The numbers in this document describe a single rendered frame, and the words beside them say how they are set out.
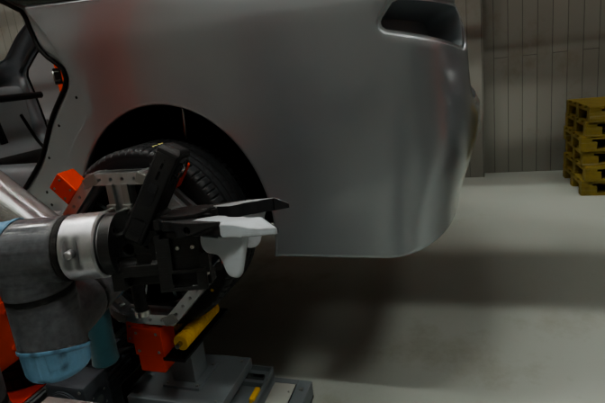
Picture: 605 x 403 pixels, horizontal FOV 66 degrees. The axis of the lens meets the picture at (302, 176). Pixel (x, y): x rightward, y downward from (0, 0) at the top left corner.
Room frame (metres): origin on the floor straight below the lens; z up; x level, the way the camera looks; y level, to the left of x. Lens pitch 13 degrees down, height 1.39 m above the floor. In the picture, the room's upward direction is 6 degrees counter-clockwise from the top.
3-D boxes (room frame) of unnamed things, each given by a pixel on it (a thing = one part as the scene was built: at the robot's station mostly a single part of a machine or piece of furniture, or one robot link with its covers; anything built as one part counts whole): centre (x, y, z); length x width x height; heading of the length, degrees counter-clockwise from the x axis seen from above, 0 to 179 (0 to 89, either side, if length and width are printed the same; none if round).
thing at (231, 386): (1.66, 0.53, 0.32); 0.40 x 0.30 x 0.28; 72
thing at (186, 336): (1.55, 0.44, 0.51); 0.29 x 0.06 x 0.06; 162
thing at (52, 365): (0.52, 0.32, 1.12); 0.11 x 0.08 x 0.11; 177
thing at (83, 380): (1.61, 0.84, 0.26); 0.42 x 0.18 x 0.35; 162
